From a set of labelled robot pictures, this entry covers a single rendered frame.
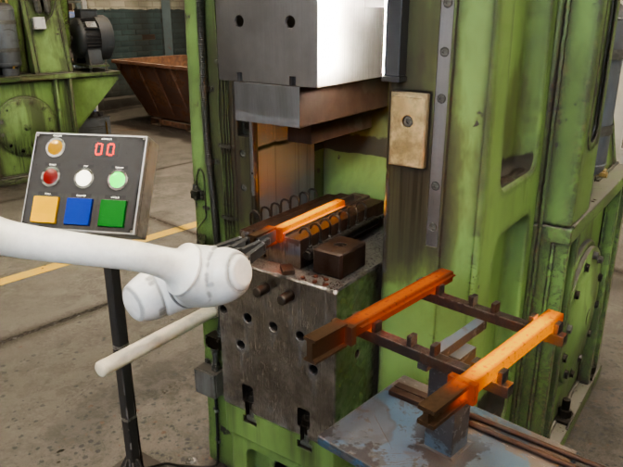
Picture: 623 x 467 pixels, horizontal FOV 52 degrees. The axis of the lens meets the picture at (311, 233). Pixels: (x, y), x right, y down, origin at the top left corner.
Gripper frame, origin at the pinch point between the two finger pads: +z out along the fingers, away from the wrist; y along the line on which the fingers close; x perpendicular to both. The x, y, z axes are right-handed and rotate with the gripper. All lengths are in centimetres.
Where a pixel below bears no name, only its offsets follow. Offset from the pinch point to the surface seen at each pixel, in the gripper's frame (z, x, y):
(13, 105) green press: 197, -38, -448
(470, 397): -36, 2, 68
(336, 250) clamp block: 7.2, -1.9, 17.0
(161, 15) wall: 634, 11, -730
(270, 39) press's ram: 7.1, 46.7, -0.8
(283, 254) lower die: 4.9, -5.6, 2.1
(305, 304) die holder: -1.4, -13.8, 13.4
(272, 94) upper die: 6.5, 34.2, -0.5
